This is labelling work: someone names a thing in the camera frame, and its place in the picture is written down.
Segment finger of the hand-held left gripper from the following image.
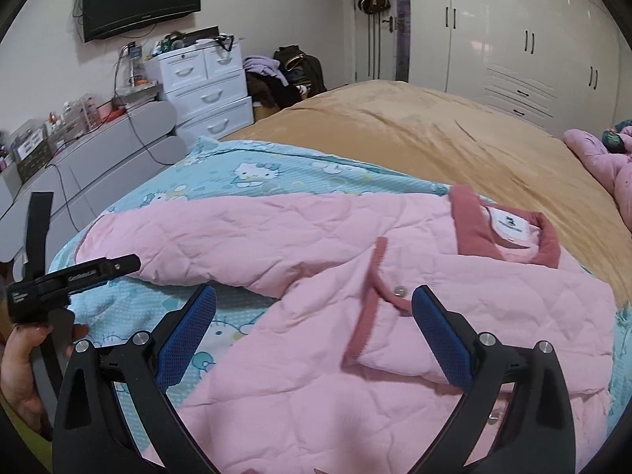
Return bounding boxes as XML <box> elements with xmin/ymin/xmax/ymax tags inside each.
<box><xmin>38</xmin><ymin>308</ymin><xmax>76</xmax><ymax>403</ymax></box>
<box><xmin>26</xmin><ymin>191</ymin><xmax>54</xmax><ymax>280</ymax></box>

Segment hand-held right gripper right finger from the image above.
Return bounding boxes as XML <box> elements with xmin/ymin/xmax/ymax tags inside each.
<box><xmin>411</xmin><ymin>285</ymin><xmax>578</xmax><ymax>474</ymax></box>

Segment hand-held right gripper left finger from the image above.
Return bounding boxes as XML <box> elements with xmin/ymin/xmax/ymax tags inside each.
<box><xmin>52</xmin><ymin>284</ymin><xmax>233</xmax><ymax>474</ymax></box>

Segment pink quilted jacket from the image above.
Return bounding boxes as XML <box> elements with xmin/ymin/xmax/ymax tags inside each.
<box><xmin>74</xmin><ymin>184</ymin><xmax>618</xmax><ymax>474</ymax></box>

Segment dark clothes pile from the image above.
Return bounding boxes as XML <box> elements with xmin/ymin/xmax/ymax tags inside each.
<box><xmin>247</xmin><ymin>74</ymin><xmax>309</xmax><ymax>109</ymax></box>

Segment person's left hand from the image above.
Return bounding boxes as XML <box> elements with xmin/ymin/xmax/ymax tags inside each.
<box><xmin>0</xmin><ymin>322</ymin><xmax>90</xmax><ymax>433</ymax></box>

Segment dark storage box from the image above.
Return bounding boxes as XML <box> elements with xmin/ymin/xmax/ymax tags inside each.
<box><xmin>10</xmin><ymin>118</ymin><xmax>56</xmax><ymax>183</ymax></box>

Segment grey low cabinet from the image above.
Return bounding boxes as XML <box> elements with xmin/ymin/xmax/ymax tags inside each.
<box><xmin>0</xmin><ymin>101</ymin><xmax>188</xmax><ymax>262</ymax></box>

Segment clear plastic containers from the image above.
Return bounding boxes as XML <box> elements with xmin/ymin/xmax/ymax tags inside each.
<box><xmin>59</xmin><ymin>93</ymin><xmax>100</xmax><ymax>130</ymax></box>

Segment blue cartoon printed blanket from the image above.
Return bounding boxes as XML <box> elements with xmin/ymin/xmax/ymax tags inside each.
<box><xmin>49</xmin><ymin>135</ymin><xmax>632</xmax><ymax>474</ymax></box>

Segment tan bed sheet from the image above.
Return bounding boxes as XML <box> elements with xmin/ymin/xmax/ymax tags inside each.
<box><xmin>220</xmin><ymin>79</ymin><xmax>632</xmax><ymax>307</ymax></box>

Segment white plastic drawer cabinet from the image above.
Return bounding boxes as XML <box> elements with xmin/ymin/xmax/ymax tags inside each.
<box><xmin>143</xmin><ymin>39</ymin><xmax>255</xmax><ymax>146</ymax></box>

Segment pink floral comforter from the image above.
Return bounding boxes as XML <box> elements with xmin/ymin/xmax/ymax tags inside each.
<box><xmin>563</xmin><ymin>118</ymin><xmax>632</xmax><ymax>235</ymax></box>

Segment clutter on drawer cabinet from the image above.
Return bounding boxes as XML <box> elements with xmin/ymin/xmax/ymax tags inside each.
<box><xmin>152</xmin><ymin>24</ymin><xmax>236</xmax><ymax>56</ymax></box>

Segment purple cloth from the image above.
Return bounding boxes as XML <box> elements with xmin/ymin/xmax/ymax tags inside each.
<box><xmin>243</xmin><ymin>55</ymin><xmax>290</xmax><ymax>85</ymax></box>

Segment black bag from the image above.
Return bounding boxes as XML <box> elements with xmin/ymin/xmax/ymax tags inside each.
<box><xmin>273</xmin><ymin>45</ymin><xmax>327</xmax><ymax>100</ymax></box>

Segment white door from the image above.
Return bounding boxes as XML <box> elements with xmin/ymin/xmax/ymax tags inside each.
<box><xmin>354</xmin><ymin>0</ymin><xmax>410</xmax><ymax>85</ymax></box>

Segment white glossy wardrobe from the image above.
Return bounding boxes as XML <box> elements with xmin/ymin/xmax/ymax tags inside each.
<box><xmin>409</xmin><ymin>0</ymin><xmax>625</xmax><ymax>134</ymax></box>

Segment black cable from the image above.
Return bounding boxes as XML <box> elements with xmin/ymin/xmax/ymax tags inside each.
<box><xmin>49</xmin><ymin>103</ymin><xmax>175</xmax><ymax>228</ymax></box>

